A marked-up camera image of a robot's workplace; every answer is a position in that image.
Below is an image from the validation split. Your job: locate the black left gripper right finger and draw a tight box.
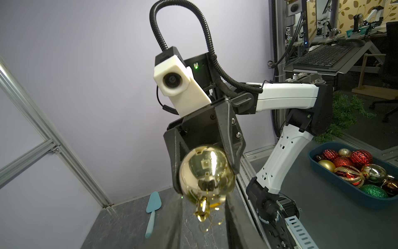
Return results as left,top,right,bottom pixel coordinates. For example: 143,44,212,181
225,187,267,249

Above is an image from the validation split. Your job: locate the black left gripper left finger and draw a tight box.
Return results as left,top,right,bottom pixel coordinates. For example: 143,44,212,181
139,192,184,249

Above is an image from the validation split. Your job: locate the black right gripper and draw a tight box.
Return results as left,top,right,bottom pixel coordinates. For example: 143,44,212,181
163,99,246,194

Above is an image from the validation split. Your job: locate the shiny gold ball ornament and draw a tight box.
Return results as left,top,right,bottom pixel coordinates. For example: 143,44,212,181
179,145,236,232

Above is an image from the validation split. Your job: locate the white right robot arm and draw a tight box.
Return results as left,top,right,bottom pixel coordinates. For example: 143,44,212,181
149,1,333,249

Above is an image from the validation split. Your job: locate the teal garden trowel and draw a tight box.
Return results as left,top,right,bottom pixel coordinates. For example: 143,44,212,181
145,192,162,239

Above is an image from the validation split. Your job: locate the dark teal ornament tray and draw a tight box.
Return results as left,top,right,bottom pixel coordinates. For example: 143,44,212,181
308,142,398,209

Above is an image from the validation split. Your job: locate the black keyboard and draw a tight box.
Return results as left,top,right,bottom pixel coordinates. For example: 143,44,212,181
293,45,355,68

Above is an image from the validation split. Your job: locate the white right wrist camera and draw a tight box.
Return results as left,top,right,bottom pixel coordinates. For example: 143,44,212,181
153,46,211,117

